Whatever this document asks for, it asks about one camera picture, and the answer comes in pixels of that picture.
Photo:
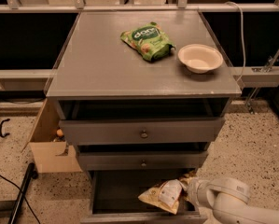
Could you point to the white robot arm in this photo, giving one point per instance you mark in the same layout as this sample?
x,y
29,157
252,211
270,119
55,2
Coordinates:
x,y
228,199

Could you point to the grey top drawer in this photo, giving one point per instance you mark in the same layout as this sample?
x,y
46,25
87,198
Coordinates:
x,y
146,131

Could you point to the grey middle drawer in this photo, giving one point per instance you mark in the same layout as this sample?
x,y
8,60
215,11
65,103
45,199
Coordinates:
x,y
95,161

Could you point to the white paper bowl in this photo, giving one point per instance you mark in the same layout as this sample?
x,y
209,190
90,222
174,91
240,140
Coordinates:
x,y
199,58

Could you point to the orange ball in box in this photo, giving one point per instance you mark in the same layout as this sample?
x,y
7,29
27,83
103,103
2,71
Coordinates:
x,y
59,133

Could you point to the grey open bottom drawer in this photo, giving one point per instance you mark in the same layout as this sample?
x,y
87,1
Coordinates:
x,y
114,199

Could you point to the brown and cream chip bag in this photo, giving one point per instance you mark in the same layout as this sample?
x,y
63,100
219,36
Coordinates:
x,y
168,194

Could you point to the green chip bag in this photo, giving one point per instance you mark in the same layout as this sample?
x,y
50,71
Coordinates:
x,y
150,41

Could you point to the grey drawer cabinet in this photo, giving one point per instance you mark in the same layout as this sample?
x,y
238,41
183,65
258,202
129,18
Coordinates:
x,y
101,78

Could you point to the cardboard box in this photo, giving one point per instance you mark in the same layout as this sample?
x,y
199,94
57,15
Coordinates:
x,y
51,155

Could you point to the black floor pole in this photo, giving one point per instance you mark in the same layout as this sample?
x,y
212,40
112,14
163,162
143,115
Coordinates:
x,y
29,175

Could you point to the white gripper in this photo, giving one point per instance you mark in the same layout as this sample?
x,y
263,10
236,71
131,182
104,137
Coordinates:
x,y
193,188

